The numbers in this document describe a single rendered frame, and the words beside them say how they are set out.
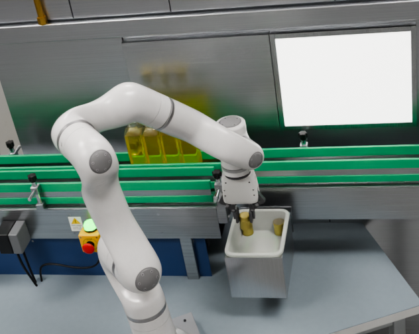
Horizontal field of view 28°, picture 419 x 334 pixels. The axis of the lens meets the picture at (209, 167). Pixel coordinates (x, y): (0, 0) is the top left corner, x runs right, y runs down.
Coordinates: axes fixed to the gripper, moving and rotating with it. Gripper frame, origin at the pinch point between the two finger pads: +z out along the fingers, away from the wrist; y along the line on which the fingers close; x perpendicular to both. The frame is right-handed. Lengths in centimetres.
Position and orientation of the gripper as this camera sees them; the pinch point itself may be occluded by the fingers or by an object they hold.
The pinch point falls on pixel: (244, 215)
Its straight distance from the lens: 242.0
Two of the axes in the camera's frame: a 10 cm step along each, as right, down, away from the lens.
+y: -9.8, 0.3, 2.2
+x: -1.6, 5.6, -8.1
